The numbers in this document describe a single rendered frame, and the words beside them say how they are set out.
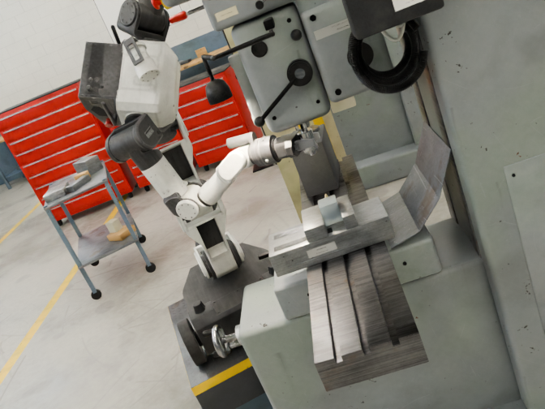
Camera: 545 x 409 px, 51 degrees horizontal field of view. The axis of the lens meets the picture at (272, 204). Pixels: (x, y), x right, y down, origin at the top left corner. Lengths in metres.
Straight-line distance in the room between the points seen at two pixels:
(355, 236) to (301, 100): 0.41
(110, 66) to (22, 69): 9.87
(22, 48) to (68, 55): 0.84
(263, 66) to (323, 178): 0.60
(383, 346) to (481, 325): 0.72
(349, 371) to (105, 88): 1.18
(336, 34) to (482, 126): 0.45
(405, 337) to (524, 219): 0.60
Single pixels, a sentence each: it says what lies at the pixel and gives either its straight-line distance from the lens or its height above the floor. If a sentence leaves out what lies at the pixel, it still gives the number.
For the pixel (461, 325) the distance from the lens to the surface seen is 1.92.
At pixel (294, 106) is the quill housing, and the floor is 1.37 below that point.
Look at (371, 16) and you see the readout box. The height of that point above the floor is 1.55.
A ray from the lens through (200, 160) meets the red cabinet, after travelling 6.59.
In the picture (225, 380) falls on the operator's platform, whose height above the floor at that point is 0.36.
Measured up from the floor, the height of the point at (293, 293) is 0.85.
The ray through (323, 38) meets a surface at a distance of 1.57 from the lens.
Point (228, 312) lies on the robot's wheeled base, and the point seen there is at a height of 0.58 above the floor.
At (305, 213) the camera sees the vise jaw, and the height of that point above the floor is 1.07.
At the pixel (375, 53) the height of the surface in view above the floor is 1.43.
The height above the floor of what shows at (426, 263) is 0.81.
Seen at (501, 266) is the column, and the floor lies 0.76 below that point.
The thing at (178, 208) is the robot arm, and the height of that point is 1.15.
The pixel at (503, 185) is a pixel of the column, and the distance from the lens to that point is 1.65.
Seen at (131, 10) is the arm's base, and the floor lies 1.77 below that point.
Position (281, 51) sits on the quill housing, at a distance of 1.59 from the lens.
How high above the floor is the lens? 1.71
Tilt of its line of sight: 20 degrees down
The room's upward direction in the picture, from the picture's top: 23 degrees counter-clockwise
